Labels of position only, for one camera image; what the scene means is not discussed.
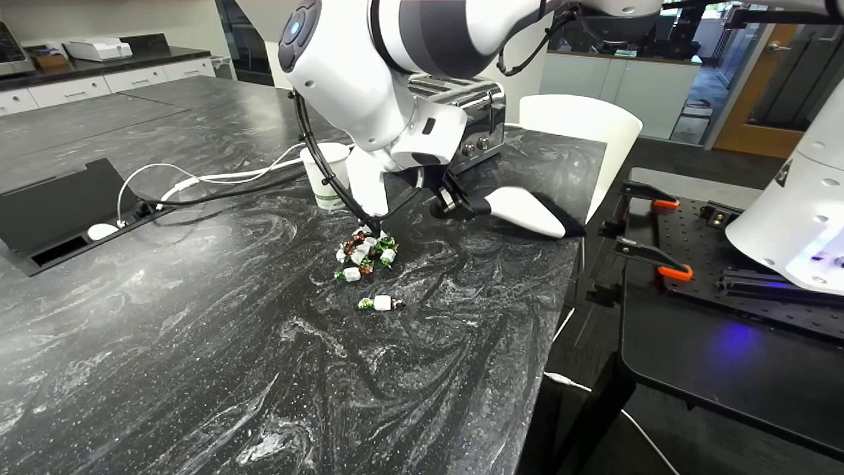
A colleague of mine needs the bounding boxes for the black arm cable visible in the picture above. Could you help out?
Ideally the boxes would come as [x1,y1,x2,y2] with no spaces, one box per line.
[293,0,574,234]

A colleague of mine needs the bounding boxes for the black breadboard stand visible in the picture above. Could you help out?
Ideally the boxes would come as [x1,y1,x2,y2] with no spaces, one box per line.
[562,181,844,475]

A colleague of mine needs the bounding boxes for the brown box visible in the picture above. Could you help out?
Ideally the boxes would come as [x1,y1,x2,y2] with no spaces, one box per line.
[23,44,74,75]

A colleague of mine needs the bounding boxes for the black table socket recess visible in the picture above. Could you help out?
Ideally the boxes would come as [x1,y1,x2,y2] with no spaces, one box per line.
[0,157,169,278]

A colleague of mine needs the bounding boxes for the cream chrome four-slot toaster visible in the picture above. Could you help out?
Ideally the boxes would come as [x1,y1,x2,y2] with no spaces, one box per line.
[407,75,508,174]

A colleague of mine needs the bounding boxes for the thick white cable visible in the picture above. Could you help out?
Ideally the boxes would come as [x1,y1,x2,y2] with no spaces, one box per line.
[156,162,312,207]

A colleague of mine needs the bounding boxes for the thin white cable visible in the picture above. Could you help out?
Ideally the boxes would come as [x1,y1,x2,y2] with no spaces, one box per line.
[114,141,312,223]

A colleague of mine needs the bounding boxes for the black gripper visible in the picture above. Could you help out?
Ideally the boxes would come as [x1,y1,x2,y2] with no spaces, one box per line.
[407,157,487,220]

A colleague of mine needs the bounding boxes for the low white cabinet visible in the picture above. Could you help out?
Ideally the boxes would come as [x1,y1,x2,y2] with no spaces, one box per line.
[537,51,707,144]

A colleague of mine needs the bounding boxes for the white paper cup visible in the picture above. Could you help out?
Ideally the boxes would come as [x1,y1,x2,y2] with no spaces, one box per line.
[297,141,353,212]

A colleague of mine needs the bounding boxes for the black countertop device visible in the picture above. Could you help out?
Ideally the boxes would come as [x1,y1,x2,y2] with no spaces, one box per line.
[0,22,36,80]

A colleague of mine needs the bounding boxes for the white kitchen counter cabinets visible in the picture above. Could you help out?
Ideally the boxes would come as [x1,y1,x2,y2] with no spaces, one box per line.
[0,44,218,120]

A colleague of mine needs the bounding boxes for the white plug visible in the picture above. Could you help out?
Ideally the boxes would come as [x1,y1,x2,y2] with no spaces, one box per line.
[85,220,122,247]

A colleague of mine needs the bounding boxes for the white chair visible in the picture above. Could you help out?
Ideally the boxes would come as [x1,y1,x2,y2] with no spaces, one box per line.
[517,92,645,223]

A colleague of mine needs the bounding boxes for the white countertop appliance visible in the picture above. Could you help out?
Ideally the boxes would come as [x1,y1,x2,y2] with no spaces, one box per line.
[61,34,135,65]

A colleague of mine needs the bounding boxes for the orange black clamp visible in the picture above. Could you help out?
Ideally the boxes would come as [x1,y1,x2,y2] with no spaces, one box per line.
[614,235,695,286]
[628,183,682,214]

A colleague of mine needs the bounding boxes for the white floor cable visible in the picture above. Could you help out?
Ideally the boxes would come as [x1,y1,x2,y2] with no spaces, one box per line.
[540,367,682,475]

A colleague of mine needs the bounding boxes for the orange wooden door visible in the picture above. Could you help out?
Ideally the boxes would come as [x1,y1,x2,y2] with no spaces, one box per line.
[709,17,844,162]

